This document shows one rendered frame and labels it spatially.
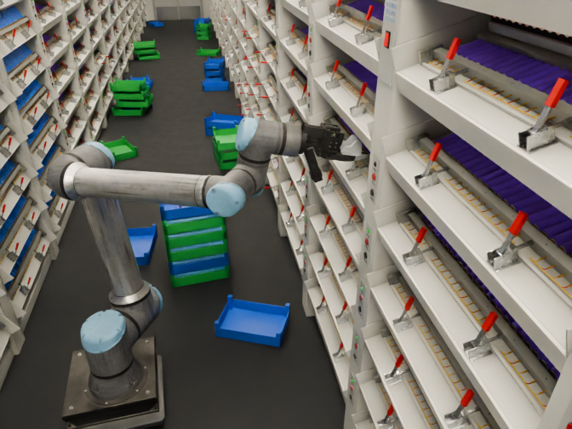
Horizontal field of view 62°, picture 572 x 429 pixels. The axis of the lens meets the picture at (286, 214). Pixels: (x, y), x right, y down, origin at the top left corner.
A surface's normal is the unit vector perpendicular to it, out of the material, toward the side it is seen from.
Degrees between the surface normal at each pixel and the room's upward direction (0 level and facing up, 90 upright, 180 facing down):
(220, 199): 89
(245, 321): 0
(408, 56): 90
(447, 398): 18
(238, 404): 0
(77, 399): 2
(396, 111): 90
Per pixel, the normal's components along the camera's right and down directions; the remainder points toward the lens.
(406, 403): -0.30, -0.79
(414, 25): 0.18, 0.50
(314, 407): 0.00, -0.86
